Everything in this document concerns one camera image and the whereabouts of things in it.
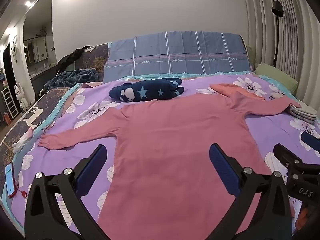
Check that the navy star-print folded garment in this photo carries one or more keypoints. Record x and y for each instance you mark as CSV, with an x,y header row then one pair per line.
x,y
140,92

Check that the black garment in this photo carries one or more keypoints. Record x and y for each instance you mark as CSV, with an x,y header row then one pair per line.
x,y
72,56

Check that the phone in red case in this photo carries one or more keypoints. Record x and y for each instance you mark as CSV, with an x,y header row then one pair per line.
x,y
10,180

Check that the grey pleated curtain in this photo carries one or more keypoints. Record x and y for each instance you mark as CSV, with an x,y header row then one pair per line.
x,y
300,42

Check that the dark patterned quilt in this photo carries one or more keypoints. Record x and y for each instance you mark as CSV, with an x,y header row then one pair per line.
x,y
50,97

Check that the stack of clothes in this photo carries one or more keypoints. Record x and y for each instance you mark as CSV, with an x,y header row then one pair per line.
x,y
303,112

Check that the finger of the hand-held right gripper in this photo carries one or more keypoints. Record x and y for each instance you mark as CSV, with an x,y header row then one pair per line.
x,y
285,155
311,142

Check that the purple floral bedsheet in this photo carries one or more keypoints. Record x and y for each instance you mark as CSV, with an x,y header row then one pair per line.
x,y
100,110

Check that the black floor lamp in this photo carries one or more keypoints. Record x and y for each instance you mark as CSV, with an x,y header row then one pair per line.
x,y
277,8

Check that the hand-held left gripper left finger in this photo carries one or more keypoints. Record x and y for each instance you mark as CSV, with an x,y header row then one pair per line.
x,y
91,170

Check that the dark blue fuzzy blanket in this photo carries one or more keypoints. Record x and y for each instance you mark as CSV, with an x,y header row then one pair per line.
x,y
72,77

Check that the orange folded garment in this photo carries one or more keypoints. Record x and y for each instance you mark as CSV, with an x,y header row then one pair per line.
x,y
225,88

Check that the pink long-sleeve shirt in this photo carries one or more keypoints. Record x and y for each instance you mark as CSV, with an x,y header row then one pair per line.
x,y
175,142

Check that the white cat figurine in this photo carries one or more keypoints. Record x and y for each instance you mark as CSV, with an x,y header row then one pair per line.
x,y
21,100

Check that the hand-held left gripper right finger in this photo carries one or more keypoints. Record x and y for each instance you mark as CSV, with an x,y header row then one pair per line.
x,y
222,170

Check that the blue plaid headboard cover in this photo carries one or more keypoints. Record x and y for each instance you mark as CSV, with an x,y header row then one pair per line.
x,y
175,55

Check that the pale green pillow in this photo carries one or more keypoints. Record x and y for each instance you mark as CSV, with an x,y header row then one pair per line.
x,y
251,57

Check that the white rack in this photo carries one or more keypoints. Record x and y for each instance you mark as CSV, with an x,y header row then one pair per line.
x,y
8,102

